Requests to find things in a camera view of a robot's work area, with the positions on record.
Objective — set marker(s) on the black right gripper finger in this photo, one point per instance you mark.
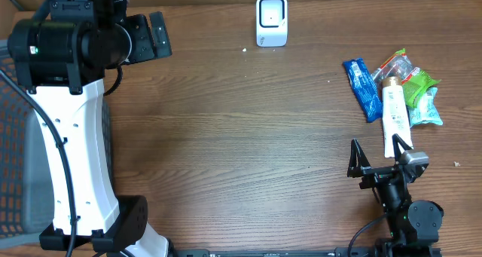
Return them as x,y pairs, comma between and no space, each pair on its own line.
359,165
399,147

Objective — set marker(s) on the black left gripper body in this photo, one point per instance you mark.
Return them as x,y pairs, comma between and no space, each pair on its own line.
141,39

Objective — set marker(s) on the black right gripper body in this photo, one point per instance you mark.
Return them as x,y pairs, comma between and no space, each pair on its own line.
375,176

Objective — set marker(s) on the white tube with gold cap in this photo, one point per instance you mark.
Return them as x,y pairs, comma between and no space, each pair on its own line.
395,117

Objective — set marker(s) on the light blue tissue pack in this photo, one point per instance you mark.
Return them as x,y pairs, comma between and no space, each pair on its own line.
425,112

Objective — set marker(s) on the blue snack wrapper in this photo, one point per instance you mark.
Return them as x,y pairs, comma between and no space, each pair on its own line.
364,88

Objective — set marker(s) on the green snack bag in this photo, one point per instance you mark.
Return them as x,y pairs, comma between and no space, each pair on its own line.
414,80

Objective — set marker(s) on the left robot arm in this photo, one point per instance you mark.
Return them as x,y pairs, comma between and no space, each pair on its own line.
61,54

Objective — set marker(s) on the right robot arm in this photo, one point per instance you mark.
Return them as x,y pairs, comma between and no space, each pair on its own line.
413,225

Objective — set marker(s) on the white barcode scanner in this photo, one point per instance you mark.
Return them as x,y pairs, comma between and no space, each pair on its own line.
271,23

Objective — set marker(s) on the grey plastic basket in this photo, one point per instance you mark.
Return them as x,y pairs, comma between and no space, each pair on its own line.
33,195

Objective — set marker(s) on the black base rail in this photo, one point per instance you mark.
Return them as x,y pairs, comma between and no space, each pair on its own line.
337,252

